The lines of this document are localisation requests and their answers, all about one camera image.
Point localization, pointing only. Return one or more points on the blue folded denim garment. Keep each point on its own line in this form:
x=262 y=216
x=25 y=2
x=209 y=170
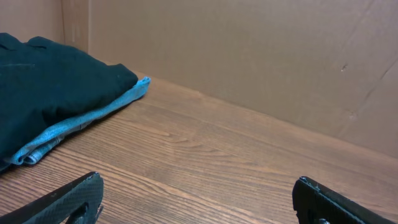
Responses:
x=33 y=151

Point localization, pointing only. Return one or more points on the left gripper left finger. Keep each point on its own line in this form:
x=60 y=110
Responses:
x=76 y=202

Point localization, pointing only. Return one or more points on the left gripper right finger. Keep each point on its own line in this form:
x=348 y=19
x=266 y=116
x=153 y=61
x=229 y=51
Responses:
x=316 y=204

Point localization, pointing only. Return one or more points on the black folded garment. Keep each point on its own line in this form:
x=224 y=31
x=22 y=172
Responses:
x=44 y=83

